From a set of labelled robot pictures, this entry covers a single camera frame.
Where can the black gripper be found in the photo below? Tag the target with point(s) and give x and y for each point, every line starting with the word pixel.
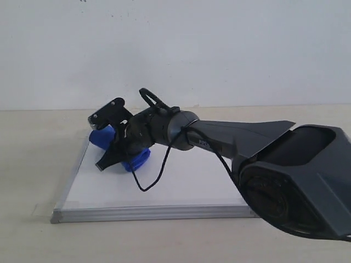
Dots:
pixel 133 135

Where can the blue microfibre cloth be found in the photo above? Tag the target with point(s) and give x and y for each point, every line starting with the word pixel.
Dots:
pixel 102 139

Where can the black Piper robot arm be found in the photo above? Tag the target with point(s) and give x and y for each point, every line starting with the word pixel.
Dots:
pixel 297 179

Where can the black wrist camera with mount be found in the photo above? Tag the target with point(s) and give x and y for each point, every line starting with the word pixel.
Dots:
pixel 113 113

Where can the white board with aluminium frame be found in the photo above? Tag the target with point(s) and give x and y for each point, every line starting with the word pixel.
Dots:
pixel 170 185

